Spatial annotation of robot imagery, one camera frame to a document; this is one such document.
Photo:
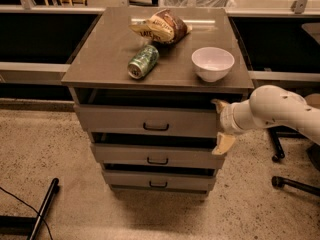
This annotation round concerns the green soda can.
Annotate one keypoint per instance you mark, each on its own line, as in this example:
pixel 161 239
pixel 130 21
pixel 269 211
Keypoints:
pixel 143 62

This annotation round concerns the black stand leg left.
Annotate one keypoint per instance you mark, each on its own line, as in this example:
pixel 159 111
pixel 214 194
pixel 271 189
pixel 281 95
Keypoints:
pixel 30 226

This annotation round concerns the grey middle drawer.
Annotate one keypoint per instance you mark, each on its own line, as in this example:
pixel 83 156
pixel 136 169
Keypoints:
pixel 156 156

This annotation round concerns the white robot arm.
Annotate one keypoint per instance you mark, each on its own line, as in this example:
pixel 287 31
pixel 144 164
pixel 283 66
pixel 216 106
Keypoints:
pixel 268 106

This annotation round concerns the brown chip bag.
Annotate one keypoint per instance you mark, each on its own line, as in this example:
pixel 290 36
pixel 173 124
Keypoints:
pixel 163 27

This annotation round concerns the white bowl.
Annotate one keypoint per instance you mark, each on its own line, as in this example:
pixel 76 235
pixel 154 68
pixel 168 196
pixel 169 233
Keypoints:
pixel 211 63

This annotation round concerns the grey top drawer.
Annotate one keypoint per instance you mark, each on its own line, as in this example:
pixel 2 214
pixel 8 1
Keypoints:
pixel 148 121

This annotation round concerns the black chair leg lower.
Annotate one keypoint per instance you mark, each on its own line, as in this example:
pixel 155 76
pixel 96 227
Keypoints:
pixel 280 182

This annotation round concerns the grey bottom drawer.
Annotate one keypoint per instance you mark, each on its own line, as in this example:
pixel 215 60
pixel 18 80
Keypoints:
pixel 158 181

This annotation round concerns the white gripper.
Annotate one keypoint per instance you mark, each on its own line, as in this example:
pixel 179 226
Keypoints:
pixel 227 121

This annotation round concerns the black chair leg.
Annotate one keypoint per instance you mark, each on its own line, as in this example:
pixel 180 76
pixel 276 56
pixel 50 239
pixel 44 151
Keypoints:
pixel 277 132
pixel 280 182

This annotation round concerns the grey drawer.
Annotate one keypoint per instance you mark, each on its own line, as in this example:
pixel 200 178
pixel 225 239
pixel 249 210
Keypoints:
pixel 148 121
pixel 156 156
pixel 158 181

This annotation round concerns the grey drawer cabinet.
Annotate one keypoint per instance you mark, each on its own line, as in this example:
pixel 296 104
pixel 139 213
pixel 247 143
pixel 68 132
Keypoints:
pixel 98 76

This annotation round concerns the black chair leg upper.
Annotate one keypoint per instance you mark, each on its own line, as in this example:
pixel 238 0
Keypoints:
pixel 277 132

